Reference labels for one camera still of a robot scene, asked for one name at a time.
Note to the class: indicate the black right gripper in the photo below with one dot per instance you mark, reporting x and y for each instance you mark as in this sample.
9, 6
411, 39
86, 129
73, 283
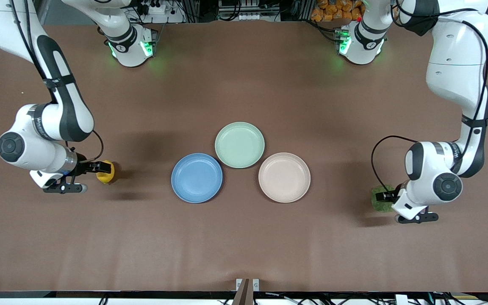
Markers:
84, 166

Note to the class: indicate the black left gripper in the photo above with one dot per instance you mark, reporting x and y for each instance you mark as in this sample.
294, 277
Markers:
384, 196

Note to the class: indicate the green lettuce leaf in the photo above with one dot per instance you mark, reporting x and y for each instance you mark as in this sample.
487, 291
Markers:
380, 205

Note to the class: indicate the yellow lemon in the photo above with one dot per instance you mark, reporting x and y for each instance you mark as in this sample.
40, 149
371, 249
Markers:
106, 178

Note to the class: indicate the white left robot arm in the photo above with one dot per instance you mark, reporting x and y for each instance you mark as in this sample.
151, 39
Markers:
456, 63

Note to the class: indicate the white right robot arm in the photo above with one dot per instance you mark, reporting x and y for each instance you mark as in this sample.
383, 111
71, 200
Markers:
70, 110

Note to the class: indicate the blue plate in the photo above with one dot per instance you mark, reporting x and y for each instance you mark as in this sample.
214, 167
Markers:
196, 178

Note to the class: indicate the beige plate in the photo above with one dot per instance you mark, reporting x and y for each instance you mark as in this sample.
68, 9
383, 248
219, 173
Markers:
284, 178

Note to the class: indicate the light green plate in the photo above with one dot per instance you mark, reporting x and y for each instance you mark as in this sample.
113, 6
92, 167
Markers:
239, 145

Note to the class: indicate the white power strip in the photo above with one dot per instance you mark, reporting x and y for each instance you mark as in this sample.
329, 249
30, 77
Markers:
161, 12

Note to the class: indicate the orange packaged snacks pile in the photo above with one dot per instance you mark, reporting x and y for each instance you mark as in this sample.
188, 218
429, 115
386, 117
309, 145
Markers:
333, 10

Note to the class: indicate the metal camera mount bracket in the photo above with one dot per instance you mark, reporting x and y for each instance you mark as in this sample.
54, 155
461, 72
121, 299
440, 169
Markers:
247, 290

